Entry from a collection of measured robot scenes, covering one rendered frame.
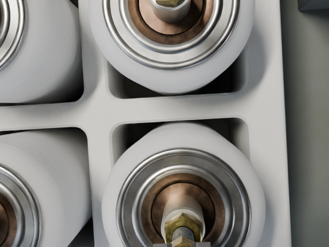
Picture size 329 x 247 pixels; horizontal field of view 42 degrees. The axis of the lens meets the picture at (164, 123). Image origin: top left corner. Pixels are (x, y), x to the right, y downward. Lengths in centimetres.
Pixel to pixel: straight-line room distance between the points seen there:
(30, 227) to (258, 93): 18
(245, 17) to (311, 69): 27
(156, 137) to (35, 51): 8
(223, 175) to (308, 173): 28
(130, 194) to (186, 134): 5
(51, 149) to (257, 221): 14
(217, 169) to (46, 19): 13
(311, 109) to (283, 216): 21
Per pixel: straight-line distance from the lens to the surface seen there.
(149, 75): 24
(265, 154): 32
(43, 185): 26
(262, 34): 32
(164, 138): 24
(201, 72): 24
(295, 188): 52
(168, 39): 24
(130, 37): 24
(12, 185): 26
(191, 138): 24
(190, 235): 20
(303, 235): 53
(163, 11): 22
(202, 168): 24
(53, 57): 28
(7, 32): 26
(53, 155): 30
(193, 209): 22
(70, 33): 31
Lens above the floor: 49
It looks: 87 degrees down
